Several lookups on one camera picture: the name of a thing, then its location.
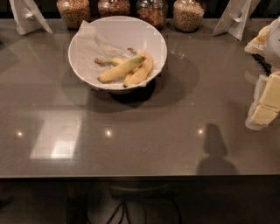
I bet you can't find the right white folded stand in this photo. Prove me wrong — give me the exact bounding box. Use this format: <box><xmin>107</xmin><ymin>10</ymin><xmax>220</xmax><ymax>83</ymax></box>
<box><xmin>213</xmin><ymin>0</ymin><xmax>261</xmax><ymax>40</ymax></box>

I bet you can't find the white folded stand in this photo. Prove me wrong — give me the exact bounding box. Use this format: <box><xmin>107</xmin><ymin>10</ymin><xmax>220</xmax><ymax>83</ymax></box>
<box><xmin>9</xmin><ymin>0</ymin><xmax>53</xmax><ymax>35</ymax></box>
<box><xmin>213</xmin><ymin>0</ymin><xmax>261</xmax><ymax>40</ymax></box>

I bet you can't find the right curved yellow banana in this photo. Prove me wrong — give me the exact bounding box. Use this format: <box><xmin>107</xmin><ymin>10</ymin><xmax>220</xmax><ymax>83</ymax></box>
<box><xmin>123</xmin><ymin>47</ymin><xmax>153</xmax><ymax>88</ymax></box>

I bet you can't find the back greenish banana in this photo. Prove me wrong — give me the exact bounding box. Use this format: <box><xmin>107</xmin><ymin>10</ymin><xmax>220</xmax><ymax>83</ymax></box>
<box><xmin>94</xmin><ymin>58</ymin><xmax>124</xmax><ymax>67</ymax></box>

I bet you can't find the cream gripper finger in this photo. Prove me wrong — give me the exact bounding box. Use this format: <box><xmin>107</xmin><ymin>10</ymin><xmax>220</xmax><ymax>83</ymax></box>
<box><xmin>248</xmin><ymin>72</ymin><xmax>280</xmax><ymax>116</ymax></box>
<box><xmin>245</xmin><ymin>106</ymin><xmax>278</xmax><ymax>130</ymax></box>

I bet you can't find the left white folded stand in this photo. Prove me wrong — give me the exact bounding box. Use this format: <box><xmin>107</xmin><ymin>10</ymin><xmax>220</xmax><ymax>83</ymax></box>
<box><xmin>9</xmin><ymin>0</ymin><xmax>53</xmax><ymax>35</ymax></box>

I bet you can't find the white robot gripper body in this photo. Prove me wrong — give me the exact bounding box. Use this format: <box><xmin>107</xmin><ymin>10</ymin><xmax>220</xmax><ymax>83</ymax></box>
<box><xmin>244</xmin><ymin>17</ymin><xmax>280</xmax><ymax>73</ymax></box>

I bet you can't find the white paper liner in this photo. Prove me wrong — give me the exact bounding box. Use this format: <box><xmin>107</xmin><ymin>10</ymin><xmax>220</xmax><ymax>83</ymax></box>
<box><xmin>71</xmin><ymin>19</ymin><xmax>162</xmax><ymax>91</ymax></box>

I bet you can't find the black stool under table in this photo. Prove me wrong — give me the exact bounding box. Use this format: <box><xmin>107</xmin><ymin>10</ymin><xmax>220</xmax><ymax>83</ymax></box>
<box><xmin>106</xmin><ymin>182</ymin><xmax>183</xmax><ymax>224</ymax></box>

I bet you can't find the rightmost glass grain jar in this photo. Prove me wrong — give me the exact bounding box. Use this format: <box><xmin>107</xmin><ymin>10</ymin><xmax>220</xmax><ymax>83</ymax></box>
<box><xmin>173</xmin><ymin>0</ymin><xmax>205</xmax><ymax>32</ymax></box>

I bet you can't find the leftmost glass grain jar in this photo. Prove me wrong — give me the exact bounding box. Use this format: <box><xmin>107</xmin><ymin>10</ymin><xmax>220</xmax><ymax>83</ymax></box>
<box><xmin>56</xmin><ymin>0</ymin><xmax>91</xmax><ymax>29</ymax></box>

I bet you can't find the white ceramic bowl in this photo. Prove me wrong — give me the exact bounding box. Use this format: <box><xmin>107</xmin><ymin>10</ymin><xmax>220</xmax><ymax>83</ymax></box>
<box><xmin>67</xmin><ymin>15</ymin><xmax>168</xmax><ymax>95</ymax></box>

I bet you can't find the glass grain jar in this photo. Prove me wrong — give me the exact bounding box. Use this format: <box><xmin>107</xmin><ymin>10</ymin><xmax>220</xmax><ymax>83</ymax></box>
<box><xmin>173</xmin><ymin>0</ymin><xmax>205</xmax><ymax>32</ymax></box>
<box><xmin>56</xmin><ymin>0</ymin><xmax>91</xmax><ymax>29</ymax></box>
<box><xmin>98</xmin><ymin>0</ymin><xmax>130</xmax><ymax>18</ymax></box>
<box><xmin>136</xmin><ymin>0</ymin><xmax>168</xmax><ymax>30</ymax></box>

